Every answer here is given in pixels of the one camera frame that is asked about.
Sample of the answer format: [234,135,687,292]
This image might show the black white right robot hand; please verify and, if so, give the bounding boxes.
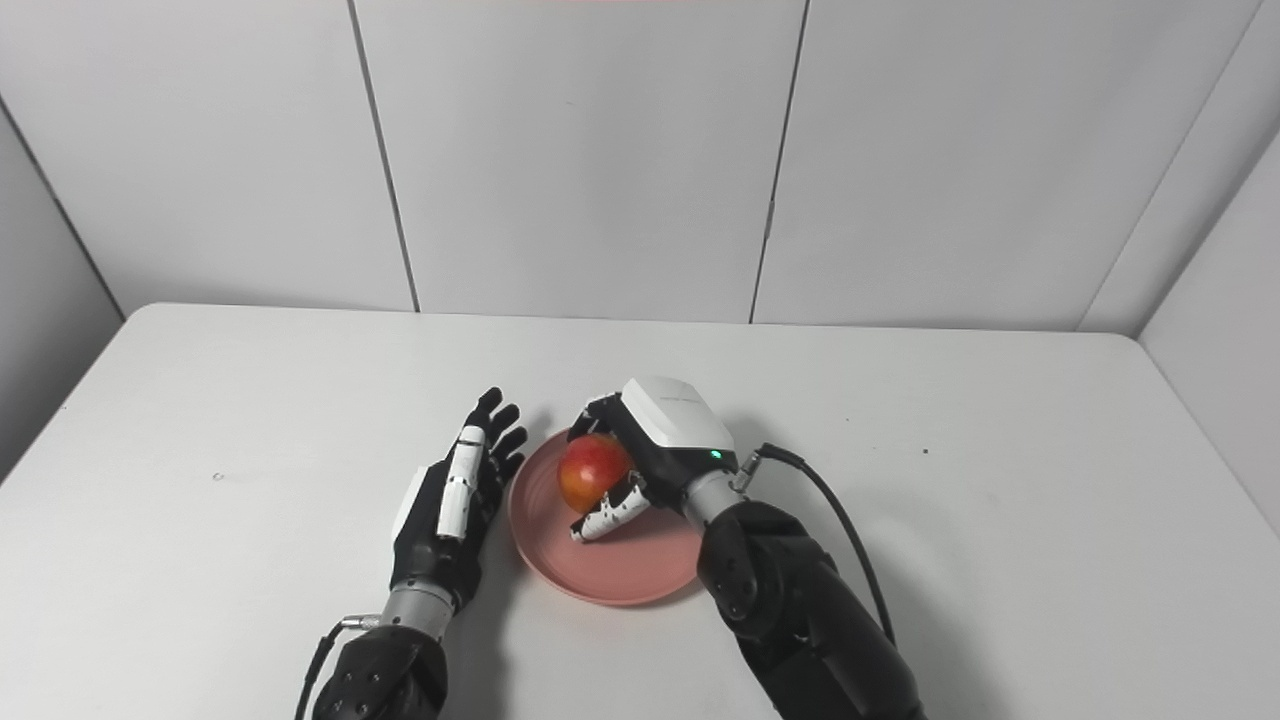
[567,376,741,544]

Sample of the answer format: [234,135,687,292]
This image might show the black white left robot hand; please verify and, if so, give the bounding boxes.
[390,388,528,613]

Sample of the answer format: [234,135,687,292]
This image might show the red yellow pomegranate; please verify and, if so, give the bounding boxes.
[557,433,636,515]

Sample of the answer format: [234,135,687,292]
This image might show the pink round plate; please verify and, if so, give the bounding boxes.
[507,428,706,607]

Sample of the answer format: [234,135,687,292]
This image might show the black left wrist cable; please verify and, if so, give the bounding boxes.
[295,615,386,720]

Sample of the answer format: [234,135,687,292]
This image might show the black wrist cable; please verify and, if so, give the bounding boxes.
[735,443,898,646]
[295,615,386,720]

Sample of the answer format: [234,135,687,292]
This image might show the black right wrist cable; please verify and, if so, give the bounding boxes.
[735,443,898,646]

